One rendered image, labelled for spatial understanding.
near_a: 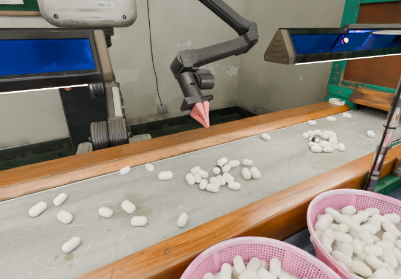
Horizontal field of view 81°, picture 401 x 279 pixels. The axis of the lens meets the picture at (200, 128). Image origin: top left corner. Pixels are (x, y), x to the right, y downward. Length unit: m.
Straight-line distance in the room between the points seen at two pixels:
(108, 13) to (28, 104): 1.73
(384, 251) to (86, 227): 0.57
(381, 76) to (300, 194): 0.85
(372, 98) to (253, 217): 0.91
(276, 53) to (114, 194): 0.50
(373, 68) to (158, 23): 1.98
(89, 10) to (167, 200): 0.72
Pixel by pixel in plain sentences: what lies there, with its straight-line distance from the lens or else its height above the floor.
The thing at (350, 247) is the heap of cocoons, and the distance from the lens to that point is 0.55.
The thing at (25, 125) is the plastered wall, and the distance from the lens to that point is 2.65.
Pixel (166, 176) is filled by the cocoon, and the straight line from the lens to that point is 0.63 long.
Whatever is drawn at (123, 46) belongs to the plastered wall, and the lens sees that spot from 2.56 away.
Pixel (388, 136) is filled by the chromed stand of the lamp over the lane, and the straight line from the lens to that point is 0.70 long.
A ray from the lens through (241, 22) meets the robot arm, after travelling 1.14.
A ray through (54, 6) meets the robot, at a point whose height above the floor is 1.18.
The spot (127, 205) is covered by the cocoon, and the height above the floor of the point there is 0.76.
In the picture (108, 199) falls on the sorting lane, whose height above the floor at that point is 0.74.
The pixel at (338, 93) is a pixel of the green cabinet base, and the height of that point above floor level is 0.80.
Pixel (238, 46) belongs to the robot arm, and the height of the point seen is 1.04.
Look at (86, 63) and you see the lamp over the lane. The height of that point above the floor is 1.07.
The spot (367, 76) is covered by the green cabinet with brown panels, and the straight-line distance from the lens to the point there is 1.35.
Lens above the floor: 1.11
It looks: 23 degrees down
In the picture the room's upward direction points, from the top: straight up
